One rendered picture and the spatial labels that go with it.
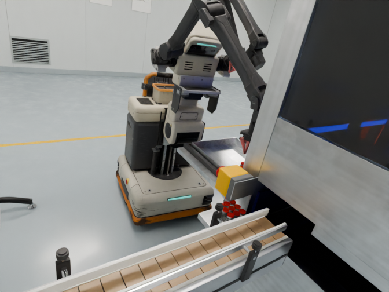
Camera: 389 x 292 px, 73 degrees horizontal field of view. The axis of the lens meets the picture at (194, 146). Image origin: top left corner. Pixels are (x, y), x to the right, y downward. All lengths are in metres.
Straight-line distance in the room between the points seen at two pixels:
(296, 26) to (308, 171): 0.34
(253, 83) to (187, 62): 0.65
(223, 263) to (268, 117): 0.38
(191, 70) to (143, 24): 4.63
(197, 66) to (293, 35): 0.96
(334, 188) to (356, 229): 0.09
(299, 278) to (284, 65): 0.54
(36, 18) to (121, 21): 1.48
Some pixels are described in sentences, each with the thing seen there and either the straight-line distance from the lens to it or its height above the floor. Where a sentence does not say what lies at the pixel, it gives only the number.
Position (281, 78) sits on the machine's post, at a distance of 0.71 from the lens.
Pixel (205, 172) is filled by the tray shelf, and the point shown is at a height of 0.88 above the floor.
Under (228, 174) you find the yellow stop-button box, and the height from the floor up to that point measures 1.03.
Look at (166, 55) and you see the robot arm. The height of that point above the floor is 1.21.
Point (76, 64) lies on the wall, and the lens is 5.90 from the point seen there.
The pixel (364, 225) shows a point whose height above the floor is 1.09.
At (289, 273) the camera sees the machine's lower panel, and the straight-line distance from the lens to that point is 0.82.
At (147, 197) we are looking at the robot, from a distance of 1.83.
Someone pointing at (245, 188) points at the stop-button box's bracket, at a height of 1.00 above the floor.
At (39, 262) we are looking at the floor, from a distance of 1.88.
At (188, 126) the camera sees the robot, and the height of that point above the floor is 0.79.
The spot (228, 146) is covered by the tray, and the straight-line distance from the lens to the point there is 1.28.
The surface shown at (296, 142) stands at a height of 1.17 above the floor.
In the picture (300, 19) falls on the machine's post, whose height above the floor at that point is 1.44.
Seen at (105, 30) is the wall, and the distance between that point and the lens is 5.92.
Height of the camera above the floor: 1.40
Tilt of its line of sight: 25 degrees down
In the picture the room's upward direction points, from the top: 11 degrees clockwise
